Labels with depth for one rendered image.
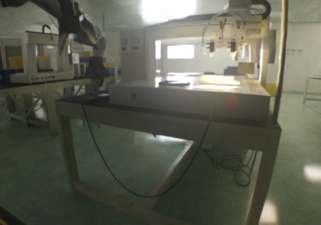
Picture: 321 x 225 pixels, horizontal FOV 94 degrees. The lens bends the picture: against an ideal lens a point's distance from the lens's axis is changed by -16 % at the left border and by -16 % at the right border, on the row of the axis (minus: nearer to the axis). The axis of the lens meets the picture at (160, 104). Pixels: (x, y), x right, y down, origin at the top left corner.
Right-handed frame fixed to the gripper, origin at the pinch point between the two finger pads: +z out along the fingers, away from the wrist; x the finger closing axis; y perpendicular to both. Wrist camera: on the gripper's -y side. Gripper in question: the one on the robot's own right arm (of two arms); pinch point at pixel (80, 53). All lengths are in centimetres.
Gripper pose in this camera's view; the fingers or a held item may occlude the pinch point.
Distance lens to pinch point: 73.6
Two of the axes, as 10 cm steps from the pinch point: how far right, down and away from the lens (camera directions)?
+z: -0.2, 8.0, 6.1
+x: 9.8, -1.0, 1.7
